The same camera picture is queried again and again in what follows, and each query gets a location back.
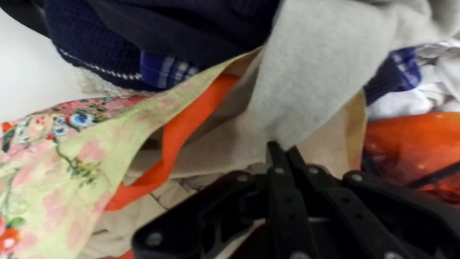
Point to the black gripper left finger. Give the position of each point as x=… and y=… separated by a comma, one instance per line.
x=282, y=211

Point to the blue plaid cloth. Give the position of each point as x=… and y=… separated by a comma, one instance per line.
x=397, y=73

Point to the pink floral shopping bag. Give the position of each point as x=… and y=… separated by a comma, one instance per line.
x=58, y=182

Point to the grey sweatshirt clothing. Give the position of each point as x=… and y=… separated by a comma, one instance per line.
x=325, y=73

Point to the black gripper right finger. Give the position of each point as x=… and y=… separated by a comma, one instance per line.
x=345, y=217

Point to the white cloth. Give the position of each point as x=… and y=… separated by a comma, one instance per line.
x=432, y=96

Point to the navy dark clothing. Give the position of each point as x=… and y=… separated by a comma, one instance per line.
x=167, y=30

